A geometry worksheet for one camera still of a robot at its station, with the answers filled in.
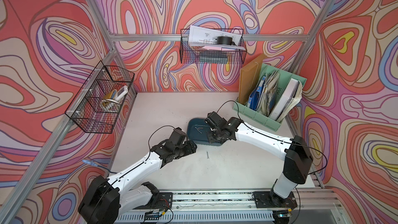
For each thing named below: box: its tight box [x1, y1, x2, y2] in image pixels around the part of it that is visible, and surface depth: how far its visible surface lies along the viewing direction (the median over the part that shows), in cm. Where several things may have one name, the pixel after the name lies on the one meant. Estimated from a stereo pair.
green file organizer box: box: [232, 62, 308, 132], surface depth 96 cm
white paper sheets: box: [188, 24, 247, 50], surface depth 88 cm
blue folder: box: [247, 76, 266, 111], surface depth 98 cm
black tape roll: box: [216, 36, 237, 47], surface depth 84 cm
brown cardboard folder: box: [238, 53, 267, 105], surface depth 98 cm
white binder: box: [269, 78, 300, 121], surface depth 88 cm
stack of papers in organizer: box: [257, 70, 281, 117], surface depth 95 cm
